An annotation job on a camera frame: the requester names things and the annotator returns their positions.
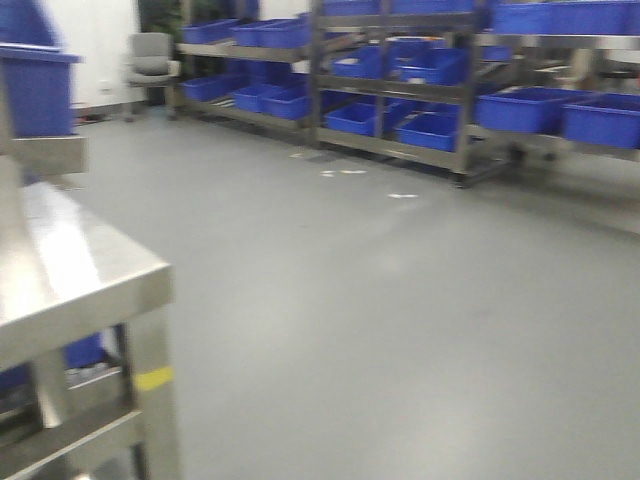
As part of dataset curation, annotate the blue bin on table shelf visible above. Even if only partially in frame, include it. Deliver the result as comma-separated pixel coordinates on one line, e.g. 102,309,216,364
1,1,81,138

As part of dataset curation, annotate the steel shelving rack with bins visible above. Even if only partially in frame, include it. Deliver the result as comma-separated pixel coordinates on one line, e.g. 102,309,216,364
178,1,639,186

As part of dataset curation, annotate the grey office chair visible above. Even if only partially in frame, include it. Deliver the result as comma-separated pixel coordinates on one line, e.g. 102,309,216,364
123,32,181,123

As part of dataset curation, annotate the stainless steel table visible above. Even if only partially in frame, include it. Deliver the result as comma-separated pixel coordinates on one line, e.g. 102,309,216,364
1,154,181,479

